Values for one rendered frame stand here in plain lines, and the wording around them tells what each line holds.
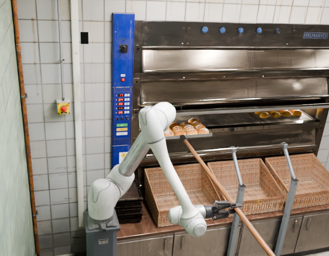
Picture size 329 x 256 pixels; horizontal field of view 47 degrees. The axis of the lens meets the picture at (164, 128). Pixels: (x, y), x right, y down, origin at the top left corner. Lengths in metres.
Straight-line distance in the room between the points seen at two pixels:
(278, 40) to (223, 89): 0.61
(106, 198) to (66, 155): 0.96
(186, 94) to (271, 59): 0.80
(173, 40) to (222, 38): 0.42
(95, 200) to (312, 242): 2.30
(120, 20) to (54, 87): 0.70
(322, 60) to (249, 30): 0.81
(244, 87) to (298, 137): 0.85
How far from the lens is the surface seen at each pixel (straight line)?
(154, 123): 1.96
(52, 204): 3.39
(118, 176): 2.38
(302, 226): 3.70
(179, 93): 3.11
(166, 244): 3.15
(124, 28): 2.84
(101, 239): 2.44
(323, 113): 3.93
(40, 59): 2.86
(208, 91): 3.20
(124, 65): 2.89
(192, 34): 3.04
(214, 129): 3.37
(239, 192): 3.03
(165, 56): 3.00
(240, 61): 3.24
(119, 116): 3.02
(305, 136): 3.93
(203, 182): 3.47
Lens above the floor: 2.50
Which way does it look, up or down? 24 degrees down
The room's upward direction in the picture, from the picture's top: 4 degrees clockwise
